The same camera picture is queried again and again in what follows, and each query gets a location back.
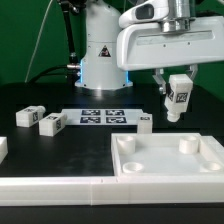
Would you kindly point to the white square tabletop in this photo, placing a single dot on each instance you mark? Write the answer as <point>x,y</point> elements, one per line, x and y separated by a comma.
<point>164,154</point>

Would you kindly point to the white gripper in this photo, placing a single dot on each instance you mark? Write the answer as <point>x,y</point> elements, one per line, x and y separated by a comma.
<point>144,46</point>

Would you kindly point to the white fence block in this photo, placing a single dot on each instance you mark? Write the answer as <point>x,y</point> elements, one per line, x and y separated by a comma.
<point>3,148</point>
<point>211,141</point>

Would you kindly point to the white marker base plate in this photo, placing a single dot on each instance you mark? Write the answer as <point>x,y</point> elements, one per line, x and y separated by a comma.
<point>102,116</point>

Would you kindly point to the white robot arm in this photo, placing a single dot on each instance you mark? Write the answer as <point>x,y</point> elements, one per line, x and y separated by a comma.
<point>99,69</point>

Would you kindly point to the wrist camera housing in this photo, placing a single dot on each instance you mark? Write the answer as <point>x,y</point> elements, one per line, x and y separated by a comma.
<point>144,11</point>

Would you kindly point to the white right fence block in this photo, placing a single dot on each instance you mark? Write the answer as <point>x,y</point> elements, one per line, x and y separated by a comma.
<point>211,141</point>

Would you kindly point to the white left fence block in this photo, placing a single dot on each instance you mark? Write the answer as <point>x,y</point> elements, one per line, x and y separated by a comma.
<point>3,148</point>

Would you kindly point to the white front fence wall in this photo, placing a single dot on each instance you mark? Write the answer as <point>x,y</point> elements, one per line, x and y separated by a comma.
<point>111,190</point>

